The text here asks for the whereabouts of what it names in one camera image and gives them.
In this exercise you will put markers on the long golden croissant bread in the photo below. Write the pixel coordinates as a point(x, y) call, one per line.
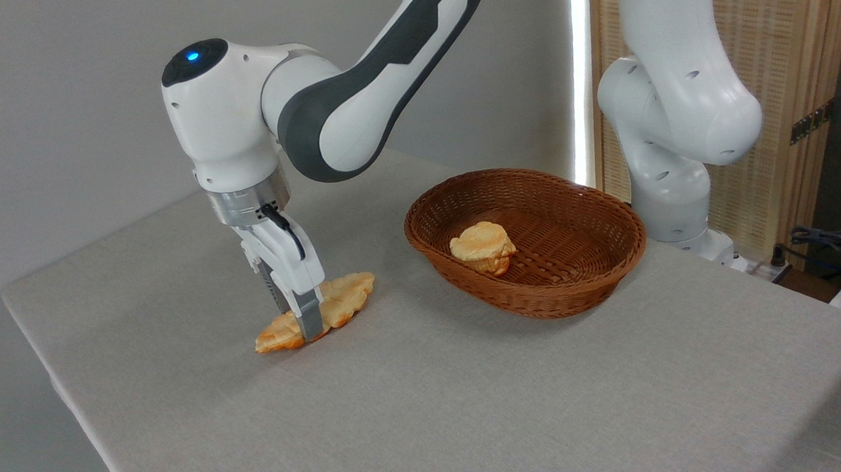
point(347, 293)

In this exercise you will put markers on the dark metal screen hinge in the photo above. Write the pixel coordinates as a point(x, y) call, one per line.
point(812, 122)

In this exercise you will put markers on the small round bread roll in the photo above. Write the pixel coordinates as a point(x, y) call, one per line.
point(480, 243)

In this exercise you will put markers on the grey tablecloth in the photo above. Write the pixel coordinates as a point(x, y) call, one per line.
point(403, 415)

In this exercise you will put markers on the white power strip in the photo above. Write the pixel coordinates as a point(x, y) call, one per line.
point(767, 269)

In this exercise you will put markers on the brown oval wicker basket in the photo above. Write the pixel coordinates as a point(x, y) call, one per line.
point(579, 284)

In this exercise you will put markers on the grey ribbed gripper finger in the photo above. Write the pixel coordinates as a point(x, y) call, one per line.
point(310, 314)
point(274, 291)

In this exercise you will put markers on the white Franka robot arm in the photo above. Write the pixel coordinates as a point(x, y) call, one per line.
point(220, 117)

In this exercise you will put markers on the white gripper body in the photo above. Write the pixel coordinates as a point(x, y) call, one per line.
point(293, 263)

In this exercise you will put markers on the wooden bamboo folding screen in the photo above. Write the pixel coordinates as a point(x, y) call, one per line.
point(790, 17)

